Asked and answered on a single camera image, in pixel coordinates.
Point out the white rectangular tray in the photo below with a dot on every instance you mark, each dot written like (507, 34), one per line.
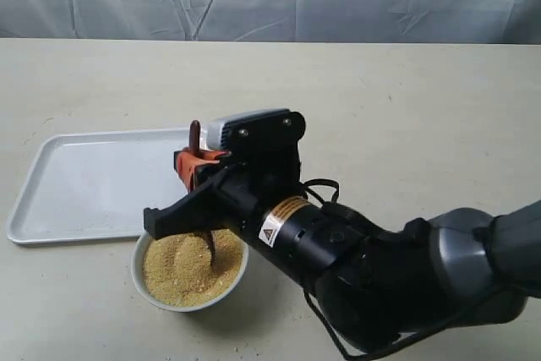
(95, 186)

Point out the yellow-brown granular powder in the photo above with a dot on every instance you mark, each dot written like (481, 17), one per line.
(181, 271)

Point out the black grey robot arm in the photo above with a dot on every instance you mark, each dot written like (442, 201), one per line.
(375, 290)

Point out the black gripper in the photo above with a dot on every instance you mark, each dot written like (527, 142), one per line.
(258, 196)

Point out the white bowl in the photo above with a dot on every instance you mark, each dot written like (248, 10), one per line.
(137, 275)

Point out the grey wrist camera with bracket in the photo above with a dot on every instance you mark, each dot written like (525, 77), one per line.
(256, 132)

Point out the brown wooden spoon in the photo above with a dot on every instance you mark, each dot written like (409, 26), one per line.
(195, 137)

